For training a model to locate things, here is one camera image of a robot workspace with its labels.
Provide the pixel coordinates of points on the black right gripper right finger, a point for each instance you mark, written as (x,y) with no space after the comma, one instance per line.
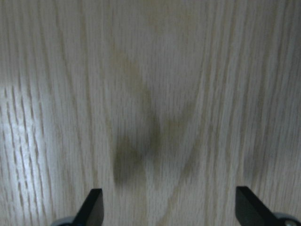
(250,211)

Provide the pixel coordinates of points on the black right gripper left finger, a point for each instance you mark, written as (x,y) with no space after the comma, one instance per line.
(91,212)

